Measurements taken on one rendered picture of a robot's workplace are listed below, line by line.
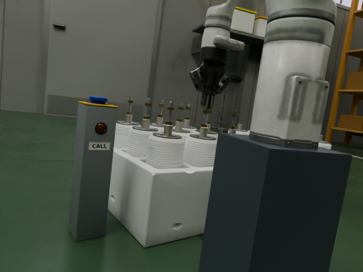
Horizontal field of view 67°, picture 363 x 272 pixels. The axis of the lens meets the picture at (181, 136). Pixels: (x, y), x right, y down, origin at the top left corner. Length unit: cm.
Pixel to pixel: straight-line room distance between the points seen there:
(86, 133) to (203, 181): 31
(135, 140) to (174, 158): 15
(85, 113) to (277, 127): 40
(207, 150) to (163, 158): 13
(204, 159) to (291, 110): 39
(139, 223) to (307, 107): 46
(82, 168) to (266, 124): 41
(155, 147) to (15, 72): 313
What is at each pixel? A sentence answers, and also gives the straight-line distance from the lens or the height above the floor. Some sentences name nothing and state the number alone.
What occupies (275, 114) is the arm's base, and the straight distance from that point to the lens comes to 40.
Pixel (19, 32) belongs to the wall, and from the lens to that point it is 373.
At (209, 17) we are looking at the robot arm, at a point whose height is 57.
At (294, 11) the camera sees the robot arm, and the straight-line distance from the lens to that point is 42.
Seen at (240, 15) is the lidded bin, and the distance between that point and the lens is 358.
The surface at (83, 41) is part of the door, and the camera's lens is 361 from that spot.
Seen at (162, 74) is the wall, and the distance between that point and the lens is 376.
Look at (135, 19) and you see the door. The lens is 373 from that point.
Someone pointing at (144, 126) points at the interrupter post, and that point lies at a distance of 79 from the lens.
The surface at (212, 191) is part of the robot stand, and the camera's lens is 47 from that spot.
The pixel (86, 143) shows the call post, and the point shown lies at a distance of 63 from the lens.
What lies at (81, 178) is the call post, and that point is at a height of 15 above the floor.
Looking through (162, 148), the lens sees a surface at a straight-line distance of 66.
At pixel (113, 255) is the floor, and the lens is 66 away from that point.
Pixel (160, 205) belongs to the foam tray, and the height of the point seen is 10.
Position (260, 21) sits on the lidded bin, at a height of 144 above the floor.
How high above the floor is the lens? 34
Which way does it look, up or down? 7 degrees down
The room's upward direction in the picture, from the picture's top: 7 degrees clockwise
